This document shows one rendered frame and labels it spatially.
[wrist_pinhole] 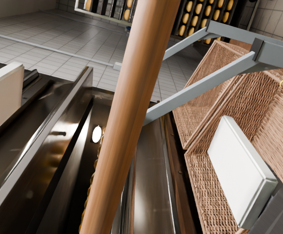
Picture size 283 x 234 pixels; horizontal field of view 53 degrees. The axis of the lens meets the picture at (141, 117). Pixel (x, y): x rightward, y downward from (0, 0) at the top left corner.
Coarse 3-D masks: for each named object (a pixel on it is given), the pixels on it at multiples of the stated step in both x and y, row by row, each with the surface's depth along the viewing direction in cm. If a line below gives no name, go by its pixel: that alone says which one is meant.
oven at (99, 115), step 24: (24, 96) 144; (96, 96) 179; (96, 120) 186; (168, 120) 166; (72, 144) 132; (96, 144) 193; (168, 144) 137; (72, 168) 148; (48, 192) 100; (72, 192) 191; (48, 216) 102; (72, 216) 219; (192, 216) 95
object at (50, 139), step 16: (80, 80) 143; (80, 96) 138; (64, 112) 108; (80, 112) 143; (48, 128) 93; (64, 128) 111; (48, 144) 91; (64, 144) 115; (32, 160) 77; (48, 160) 93; (16, 176) 68; (32, 176) 78; (48, 176) 95; (0, 192) 63; (16, 192) 67; (0, 208) 59; (16, 208) 69; (32, 208) 82; (0, 224) 60; (16, 224) 70
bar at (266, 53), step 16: (208, 32) 102; (224, 32) 101; (240, 32) 101; (176, 48) 105; (256, 48) 58; (272, 48) 56; (240, 64) 59; (256, 64) 59; (272, 64) 57; (208, 80) 60; (224, 80) 60; (176, 96) 62; (192, 96) 61; (160, 112) 63; (128, 176) 42; (128, 192) 39; (128, 208) 36; (112, 224) 34; (128, 224) 34
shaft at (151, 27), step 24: (144, 0) 19; (168, 0) 19; (144, 24) 20; (168, 24) 20; (144, 48) 20; (120, 72) 22; (144, 72) 21; (120, 96) 22; (144, 96) 22; (120, 120) 23; (120, 144) 23; (96, 168) 26; (120, 168) 25; (96, 192) 26; (120, 192) 26; (96, 216) 27
